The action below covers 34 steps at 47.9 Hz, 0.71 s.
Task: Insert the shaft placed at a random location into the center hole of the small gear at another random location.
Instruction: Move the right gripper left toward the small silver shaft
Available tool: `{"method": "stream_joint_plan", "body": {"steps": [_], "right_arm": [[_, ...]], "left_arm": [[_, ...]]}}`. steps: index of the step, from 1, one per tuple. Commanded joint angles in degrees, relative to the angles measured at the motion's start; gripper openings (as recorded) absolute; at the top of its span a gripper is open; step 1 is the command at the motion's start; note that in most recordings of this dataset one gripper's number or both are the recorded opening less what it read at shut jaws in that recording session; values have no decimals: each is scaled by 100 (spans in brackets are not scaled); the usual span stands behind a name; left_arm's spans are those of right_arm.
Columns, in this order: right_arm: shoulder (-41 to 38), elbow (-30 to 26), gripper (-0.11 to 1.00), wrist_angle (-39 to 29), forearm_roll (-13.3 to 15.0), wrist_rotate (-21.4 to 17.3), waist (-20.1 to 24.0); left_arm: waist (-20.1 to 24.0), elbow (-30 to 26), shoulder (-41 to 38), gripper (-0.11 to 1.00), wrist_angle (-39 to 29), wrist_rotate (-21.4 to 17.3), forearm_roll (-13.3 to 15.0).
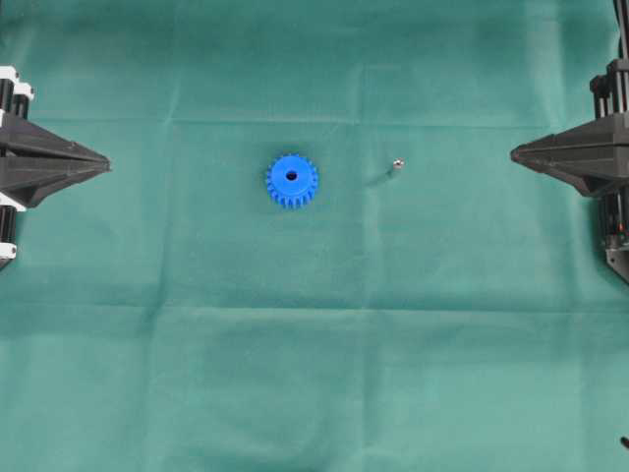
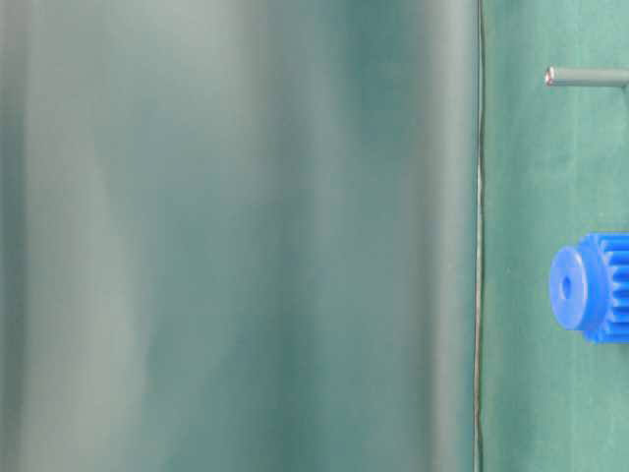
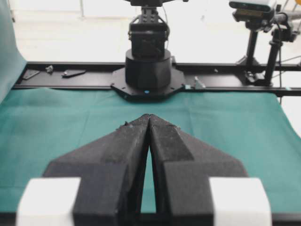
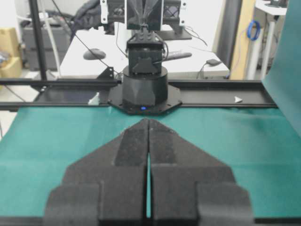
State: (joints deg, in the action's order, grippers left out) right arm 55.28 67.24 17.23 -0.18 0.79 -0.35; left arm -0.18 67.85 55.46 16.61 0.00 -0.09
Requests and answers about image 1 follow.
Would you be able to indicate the left gripper rail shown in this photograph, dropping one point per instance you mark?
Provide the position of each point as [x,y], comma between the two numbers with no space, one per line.
[54,163]

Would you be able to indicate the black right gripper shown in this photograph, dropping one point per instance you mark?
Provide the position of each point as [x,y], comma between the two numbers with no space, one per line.
[610,95]

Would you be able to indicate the blue plastic gear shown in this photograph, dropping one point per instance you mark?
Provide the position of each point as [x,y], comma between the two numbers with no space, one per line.
[291,181]

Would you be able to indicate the green table cloth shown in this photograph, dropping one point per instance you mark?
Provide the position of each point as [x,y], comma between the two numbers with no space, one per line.
[168,315]

